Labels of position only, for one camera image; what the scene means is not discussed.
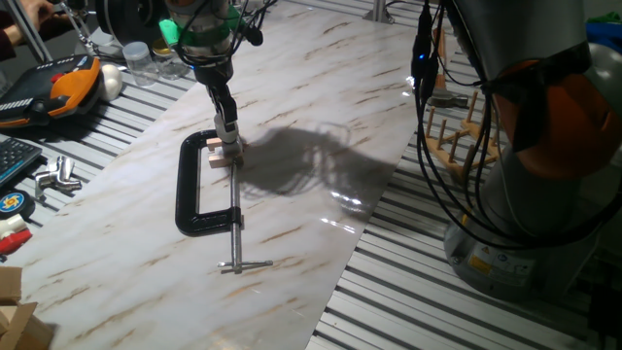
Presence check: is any wooden handle hammer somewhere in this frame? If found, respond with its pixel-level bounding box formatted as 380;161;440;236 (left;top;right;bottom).
427;26;470;109

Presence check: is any black round tape measure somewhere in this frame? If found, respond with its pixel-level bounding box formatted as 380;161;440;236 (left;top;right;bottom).
0;189;36;220

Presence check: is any white cable coil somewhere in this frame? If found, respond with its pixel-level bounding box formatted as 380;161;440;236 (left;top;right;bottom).
232;4;267;30

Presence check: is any grey cylindrical peg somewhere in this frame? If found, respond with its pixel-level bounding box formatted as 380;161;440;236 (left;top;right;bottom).
213;114;240;146

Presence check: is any orange black teach pendant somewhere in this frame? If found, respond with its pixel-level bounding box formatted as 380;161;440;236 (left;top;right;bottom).
0;53;102;130

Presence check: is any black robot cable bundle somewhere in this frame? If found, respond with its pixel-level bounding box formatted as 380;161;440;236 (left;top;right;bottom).
410;0;622;250

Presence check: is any thin metal stand leg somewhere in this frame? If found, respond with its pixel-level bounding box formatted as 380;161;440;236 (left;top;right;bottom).
57;0;98;55

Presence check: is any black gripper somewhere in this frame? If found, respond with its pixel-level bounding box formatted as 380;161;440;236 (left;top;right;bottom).
193;60;239;128

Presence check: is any wooden peg rack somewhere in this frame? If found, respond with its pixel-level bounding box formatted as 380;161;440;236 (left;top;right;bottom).
423;89;501;185

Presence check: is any glass jar gold lid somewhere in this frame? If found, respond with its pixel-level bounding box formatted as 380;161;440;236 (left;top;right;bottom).
151;37;190;82

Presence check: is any thick metal stand leg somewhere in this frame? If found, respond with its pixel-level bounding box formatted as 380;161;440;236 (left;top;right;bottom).
4;0;53;63

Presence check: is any black keyboard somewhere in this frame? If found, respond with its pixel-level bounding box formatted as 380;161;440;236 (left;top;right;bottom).
0;137;44;189

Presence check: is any black filament spool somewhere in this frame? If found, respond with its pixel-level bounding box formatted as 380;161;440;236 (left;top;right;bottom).
94;0;169;48

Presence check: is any white valve red handle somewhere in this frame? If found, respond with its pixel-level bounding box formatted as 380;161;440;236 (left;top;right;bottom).
0;213;34;257

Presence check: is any blue bag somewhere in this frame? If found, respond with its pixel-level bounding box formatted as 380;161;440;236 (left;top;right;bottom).
585;21;622;50

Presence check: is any aluminium frame post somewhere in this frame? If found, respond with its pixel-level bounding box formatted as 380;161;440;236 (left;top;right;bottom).
362;0;396;24

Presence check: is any clear plastic jar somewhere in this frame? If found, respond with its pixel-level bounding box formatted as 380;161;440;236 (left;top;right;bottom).
121;41;159;88

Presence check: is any person forearm dark sleeve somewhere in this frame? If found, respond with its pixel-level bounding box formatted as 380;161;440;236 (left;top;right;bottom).
0;21;30;62

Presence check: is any black C-clamp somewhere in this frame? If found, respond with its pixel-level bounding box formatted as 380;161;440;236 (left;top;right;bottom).
174;128;274;274

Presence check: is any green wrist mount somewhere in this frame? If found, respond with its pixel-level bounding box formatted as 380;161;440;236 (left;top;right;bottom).
157;5;244;50

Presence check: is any white egg shaped object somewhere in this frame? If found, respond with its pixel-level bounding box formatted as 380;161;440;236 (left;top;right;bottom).
99;63;124;102

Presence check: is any open cardboard box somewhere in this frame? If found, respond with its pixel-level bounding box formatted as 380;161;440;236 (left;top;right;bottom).
0;265;55;350

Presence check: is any silver pipe fitting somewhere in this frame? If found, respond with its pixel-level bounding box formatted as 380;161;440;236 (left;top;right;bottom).
33;155;83;198

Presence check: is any person hand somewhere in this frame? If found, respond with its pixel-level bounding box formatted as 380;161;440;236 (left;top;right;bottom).
18;0;55;20

